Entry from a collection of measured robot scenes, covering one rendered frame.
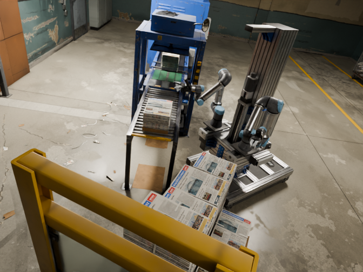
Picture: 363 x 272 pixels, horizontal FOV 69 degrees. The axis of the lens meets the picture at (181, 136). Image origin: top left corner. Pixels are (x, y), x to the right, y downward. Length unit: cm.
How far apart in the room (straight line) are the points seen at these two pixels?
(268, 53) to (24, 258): 295
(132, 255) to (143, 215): 20
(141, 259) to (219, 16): 1075
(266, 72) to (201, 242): 230
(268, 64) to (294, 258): 203
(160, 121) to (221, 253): 223
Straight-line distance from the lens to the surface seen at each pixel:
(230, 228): 242
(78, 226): 98
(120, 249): 92
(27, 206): 104
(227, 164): 264
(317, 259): 343
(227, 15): 1132
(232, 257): 71
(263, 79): 284
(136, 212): 74
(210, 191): 196
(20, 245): 306
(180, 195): 188
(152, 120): 283
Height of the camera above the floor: 243
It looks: 34 degrees down
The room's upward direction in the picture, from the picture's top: 10 degrees clockwise
